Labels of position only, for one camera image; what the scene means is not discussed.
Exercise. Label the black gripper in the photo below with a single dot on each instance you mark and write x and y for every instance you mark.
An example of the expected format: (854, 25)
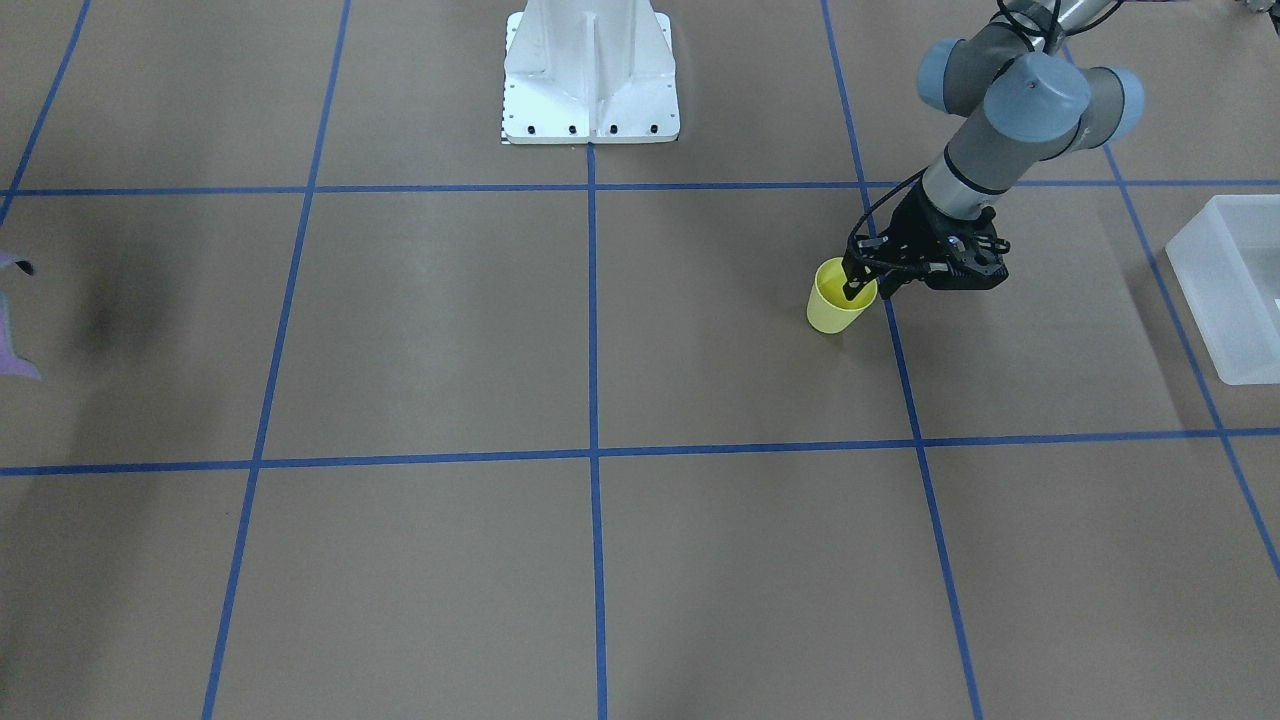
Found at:
(908, 233)

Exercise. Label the yellow plastic cup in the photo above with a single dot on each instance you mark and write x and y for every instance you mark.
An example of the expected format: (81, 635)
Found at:
(828, 309)

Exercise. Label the purple cloth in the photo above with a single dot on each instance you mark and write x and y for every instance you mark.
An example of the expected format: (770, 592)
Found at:
(12, 363)

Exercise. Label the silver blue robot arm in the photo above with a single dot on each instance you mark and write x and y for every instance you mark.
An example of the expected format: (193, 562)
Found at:
(1021, 103)

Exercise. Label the clear plastic storage box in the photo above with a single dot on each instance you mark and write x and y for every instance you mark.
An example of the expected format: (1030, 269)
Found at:
(1226, 259)

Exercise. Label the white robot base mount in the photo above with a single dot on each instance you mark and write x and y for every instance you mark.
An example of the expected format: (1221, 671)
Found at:
(589, 72)

